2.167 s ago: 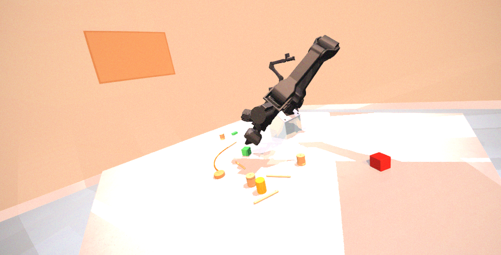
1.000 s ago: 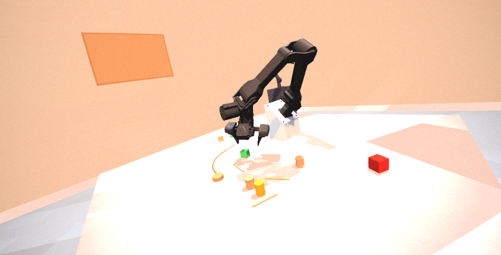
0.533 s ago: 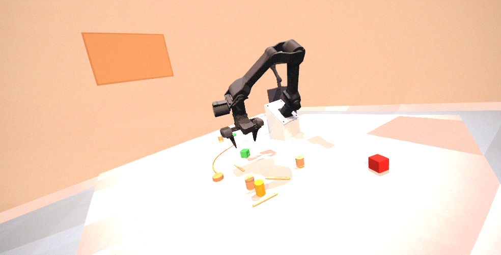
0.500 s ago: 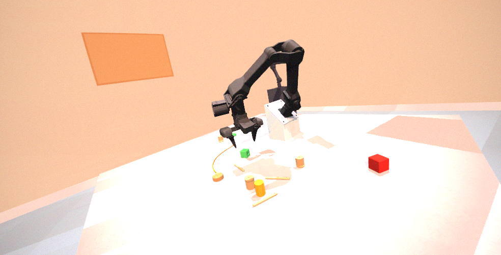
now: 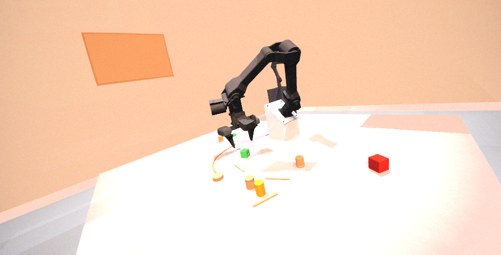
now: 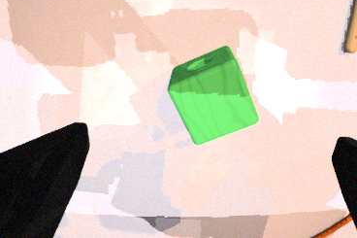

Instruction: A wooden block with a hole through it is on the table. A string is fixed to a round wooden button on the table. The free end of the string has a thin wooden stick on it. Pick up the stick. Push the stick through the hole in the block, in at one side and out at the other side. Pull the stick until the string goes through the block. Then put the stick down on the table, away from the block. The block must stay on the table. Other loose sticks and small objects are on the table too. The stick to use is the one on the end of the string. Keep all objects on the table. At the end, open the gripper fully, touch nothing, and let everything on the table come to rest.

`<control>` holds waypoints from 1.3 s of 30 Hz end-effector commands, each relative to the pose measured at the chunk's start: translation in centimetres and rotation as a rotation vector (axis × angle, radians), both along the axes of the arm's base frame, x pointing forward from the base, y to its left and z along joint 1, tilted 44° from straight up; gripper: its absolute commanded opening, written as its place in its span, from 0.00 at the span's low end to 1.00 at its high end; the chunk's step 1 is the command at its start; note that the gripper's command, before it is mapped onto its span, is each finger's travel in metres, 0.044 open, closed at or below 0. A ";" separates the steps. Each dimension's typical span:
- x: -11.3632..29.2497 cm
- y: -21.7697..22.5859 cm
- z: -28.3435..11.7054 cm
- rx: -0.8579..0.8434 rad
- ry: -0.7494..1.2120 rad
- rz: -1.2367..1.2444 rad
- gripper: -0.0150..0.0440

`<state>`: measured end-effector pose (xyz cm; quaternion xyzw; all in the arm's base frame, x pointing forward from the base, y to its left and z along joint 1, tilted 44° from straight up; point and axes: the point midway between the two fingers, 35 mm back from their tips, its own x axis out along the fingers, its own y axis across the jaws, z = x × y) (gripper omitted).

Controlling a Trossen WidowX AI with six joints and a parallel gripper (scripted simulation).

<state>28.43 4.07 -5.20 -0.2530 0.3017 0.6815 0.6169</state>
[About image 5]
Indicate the red block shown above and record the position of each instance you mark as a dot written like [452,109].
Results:
[378,163]

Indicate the yellow cylinder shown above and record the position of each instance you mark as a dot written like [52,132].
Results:
[260,188]

